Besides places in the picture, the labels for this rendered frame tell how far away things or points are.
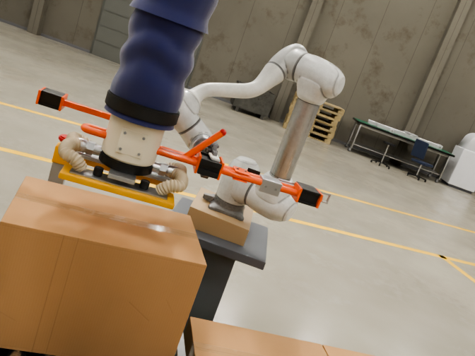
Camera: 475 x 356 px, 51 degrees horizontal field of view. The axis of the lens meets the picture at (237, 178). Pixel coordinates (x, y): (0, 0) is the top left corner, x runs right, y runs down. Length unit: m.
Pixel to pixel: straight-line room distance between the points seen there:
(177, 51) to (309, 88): 0.79
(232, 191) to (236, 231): 0.19
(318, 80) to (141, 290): 1.08
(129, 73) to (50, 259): 0.58
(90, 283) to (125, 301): 0.12
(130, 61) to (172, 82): 0.13
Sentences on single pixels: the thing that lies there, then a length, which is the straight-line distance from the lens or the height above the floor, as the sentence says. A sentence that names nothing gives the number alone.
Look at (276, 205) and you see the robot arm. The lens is 2.25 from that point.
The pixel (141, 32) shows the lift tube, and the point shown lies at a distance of 1.48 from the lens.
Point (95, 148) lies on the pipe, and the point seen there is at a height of 1.17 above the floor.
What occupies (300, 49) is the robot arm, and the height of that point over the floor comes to 1.67.
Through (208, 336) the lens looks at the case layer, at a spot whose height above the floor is 0.54.
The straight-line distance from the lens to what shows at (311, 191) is 1.67.
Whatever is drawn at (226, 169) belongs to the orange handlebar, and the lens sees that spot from 1.60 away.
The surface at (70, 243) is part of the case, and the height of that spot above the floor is 0.93.
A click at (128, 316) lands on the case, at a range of 1.63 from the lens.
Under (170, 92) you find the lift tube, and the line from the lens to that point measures 1.48.
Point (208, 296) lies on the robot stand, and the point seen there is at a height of 0.44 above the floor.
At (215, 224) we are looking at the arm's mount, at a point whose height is 0.81.
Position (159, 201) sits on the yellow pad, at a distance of 1.50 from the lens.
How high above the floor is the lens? 1.59
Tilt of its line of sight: 14 degrees down
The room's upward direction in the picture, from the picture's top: 20 degrees clockwise
